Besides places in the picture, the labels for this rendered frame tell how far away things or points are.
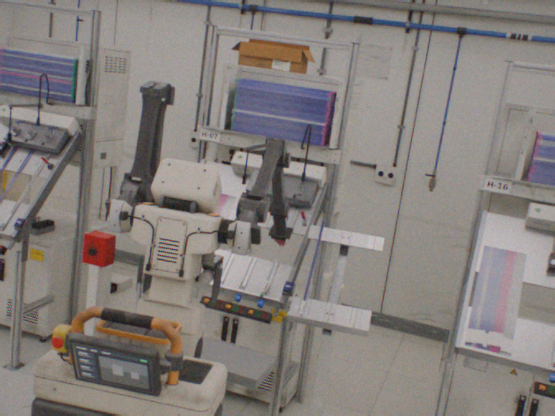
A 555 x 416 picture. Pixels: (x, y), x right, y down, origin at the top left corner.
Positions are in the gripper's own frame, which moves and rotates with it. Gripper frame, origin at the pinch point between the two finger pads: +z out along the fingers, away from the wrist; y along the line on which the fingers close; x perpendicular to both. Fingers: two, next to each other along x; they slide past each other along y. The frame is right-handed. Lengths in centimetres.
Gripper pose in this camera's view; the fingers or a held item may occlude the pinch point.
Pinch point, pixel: (282, 243)
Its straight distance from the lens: 317.8
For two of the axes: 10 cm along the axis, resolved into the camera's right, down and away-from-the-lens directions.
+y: -9.4, -1.8, 2.9
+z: 0.9, 6.9, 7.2
